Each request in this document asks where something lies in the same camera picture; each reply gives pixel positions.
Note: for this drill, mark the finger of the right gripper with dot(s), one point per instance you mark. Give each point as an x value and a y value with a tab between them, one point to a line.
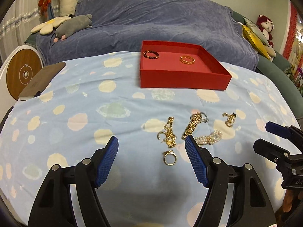
277	155
292	133

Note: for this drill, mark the silver grey pillow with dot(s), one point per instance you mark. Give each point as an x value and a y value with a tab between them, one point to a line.
256	31

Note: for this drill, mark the red jewelry tray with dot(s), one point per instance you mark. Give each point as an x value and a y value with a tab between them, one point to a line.
166	64

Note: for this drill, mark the gold watch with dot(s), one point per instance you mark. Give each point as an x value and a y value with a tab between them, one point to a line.
195	119

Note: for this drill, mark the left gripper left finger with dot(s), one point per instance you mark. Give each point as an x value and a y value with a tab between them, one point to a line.
53	204

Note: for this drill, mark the gold pillow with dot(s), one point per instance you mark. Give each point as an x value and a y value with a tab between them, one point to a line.
255	42

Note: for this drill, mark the light blue planet tablecloth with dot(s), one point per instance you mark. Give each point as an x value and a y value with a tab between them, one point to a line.
151	182

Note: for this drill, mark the gold earring with chain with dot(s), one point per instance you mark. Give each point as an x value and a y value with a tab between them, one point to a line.
230	119

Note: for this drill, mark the flower shaped cushion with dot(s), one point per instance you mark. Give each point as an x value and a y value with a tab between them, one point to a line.
47	27

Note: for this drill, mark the gold hoop earring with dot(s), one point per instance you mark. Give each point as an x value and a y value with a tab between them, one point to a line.
162	136

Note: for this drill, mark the round wooden white device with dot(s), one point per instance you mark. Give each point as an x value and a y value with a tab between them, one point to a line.
17	71

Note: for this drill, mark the grey plush toy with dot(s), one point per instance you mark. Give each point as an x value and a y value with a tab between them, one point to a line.
71	26

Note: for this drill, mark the red monkey plush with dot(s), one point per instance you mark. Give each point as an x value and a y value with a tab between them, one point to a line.
266	25

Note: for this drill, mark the blue curtain with red bow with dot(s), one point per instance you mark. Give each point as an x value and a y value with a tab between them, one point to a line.
49	9

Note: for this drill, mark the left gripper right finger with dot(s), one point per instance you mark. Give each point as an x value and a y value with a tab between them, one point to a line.
250	203

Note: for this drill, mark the green sofa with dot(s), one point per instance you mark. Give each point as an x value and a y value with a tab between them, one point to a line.
277	75

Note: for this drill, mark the white sheer curtain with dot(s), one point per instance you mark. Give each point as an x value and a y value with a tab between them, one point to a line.
21	17

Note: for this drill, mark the blue sofa cover blanket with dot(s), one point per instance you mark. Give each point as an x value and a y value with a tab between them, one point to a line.
122	25

